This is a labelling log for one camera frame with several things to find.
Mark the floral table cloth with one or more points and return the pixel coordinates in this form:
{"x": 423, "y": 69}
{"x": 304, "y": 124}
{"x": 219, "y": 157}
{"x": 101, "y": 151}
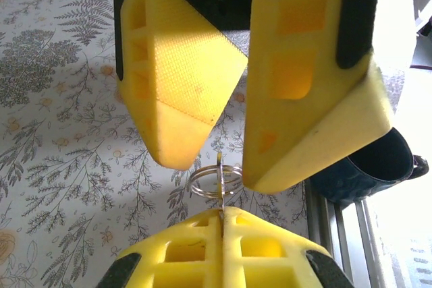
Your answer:
{"x": 50, "y": 133}

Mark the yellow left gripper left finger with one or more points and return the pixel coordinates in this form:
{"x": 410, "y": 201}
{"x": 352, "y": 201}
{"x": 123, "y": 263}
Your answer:
{"x": 175, "y": 267}

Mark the dark blue mug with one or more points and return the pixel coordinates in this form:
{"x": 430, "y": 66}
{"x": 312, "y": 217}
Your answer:
{"x": 337, "y": 183}

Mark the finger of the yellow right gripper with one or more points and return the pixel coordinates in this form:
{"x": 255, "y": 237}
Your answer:
{"x": 175, "y": 82}
{"x": 303, "y": 116}

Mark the aluminium frame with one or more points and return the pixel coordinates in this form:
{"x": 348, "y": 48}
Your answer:
{"x": 337, "y": 244}

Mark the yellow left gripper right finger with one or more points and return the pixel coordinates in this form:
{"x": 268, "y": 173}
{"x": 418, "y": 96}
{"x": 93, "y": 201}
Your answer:
{"x": 263, "y": 267}

